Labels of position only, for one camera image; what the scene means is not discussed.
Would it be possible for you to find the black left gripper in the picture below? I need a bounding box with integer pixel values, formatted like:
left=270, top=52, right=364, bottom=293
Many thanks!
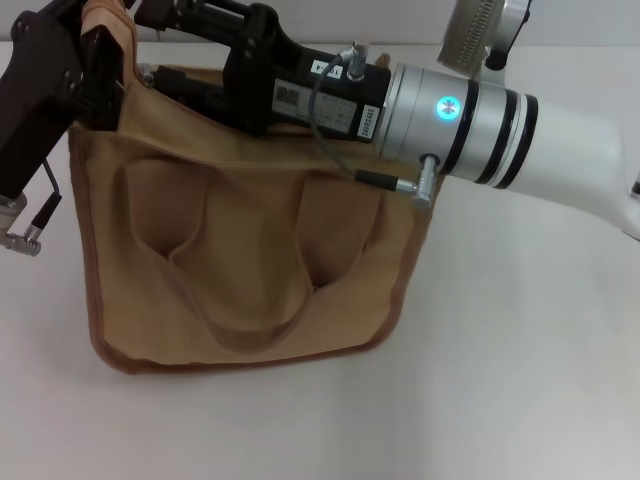
left=0, top=0, right=127, bottom=197

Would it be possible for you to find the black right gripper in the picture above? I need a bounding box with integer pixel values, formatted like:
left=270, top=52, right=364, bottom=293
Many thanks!
left=132, top=0, right=394, bottom=147

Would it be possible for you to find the khaki canvas food bag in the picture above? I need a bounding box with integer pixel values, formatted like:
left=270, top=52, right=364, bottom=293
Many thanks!
left=67, top=0, right=444, bottom=375

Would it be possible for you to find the left gripper cable with plugs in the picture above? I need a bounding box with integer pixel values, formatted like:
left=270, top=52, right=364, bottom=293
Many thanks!
left=0, top=158, right=65, bottom=257

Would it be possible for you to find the gripper cable with plugs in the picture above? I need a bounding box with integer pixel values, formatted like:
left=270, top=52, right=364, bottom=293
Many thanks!
left=312, top=42, right=442, bottom=209
left=0, top=158, right=65, bottom=257

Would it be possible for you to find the right gripper cable with plugs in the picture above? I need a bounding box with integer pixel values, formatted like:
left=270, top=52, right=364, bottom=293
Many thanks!
left=312, top=42, right=442, bottom=209

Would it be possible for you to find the silver vented wrist camera box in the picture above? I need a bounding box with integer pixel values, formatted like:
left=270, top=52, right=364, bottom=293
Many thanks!
left=437, top=0, right=534, bottom=81

